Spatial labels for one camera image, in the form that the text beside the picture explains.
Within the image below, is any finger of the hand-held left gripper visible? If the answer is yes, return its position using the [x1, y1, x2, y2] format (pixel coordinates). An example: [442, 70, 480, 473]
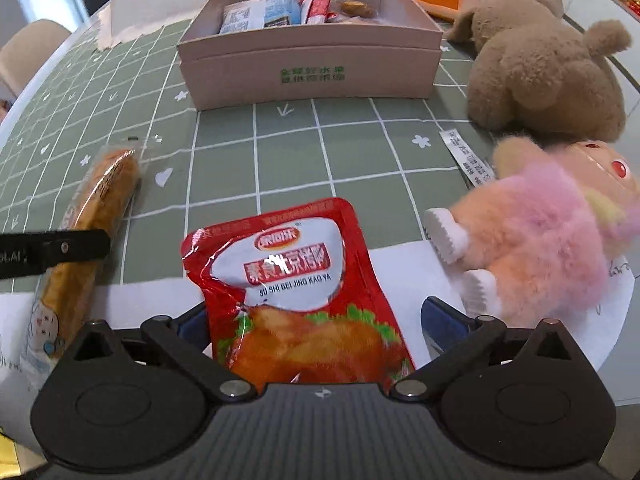
[0, 229, 112, 281]

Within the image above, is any long bread stick packet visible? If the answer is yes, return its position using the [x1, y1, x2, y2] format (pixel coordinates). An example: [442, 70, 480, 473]
[20, 142, 166, 391]

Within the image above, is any pink cardboard box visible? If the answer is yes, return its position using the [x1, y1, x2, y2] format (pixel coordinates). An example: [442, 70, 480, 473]
[176, 0, 445, 112]

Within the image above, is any beige lace-edged cloth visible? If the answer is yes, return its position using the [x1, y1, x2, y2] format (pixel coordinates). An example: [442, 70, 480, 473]
[92, 7, 201, 52]

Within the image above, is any green checked table mat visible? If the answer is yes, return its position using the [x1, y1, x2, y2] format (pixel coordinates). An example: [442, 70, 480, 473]
[0, 0, 640, 293]

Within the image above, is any red roast duck snack packet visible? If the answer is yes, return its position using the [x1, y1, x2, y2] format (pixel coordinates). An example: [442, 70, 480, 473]
[180, 197, 417, 396]

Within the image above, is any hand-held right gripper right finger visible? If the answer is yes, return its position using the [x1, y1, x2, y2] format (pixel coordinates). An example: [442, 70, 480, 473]
[390, 296, 581, 402]

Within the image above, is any round bread bun packet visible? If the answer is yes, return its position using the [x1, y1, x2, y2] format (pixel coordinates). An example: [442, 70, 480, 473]
[327, 0, 377, 23]

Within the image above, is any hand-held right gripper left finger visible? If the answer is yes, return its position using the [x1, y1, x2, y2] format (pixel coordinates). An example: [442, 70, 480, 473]
[60, 304, 253, 403]

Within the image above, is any white paper sheet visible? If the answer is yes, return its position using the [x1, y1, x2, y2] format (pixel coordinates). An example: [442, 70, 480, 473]
[0, 242, 640, 411]

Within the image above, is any brown plush toy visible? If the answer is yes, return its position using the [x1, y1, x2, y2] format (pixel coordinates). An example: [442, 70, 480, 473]
[445, 0, 633, 142]

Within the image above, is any blue white snack packet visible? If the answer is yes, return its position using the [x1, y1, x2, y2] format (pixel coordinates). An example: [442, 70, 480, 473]
[219, 0, 304, 36]

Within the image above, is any red green striped snack packet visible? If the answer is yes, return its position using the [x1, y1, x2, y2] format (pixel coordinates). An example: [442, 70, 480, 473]
[300, 0, 335, 26]

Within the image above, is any pink plush toy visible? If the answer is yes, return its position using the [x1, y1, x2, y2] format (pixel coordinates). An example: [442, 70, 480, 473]
[424, 136, 640, 328]

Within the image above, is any white fabric care label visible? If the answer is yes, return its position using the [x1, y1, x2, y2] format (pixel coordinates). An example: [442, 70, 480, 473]
[439, 129, 496, 187]

